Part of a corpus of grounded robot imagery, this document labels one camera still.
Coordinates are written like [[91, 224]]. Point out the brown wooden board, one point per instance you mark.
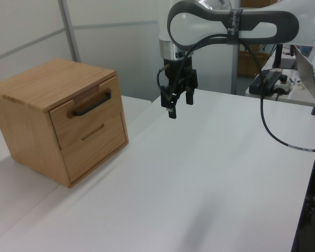
[[248, 63]]

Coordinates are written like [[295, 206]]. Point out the black controller box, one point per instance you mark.
[[267, 78]]

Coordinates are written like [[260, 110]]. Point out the black monitor stand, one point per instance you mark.
[[279, 56]]

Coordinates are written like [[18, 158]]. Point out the silver open laptop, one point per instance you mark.
[[305, 71]]

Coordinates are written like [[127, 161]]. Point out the wooden drawer cabinet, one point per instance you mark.
[[29, 118]]

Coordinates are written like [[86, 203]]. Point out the scissors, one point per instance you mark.
[[296, 82]]

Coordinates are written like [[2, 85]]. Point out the grey partition post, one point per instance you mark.
[[69, 31]]

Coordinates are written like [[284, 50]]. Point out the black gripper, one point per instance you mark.
[[179, 76]]

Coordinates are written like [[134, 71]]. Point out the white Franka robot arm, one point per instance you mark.
[[189, 23]]

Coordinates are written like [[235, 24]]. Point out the emergency stop button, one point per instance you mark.
[[283, 82]]

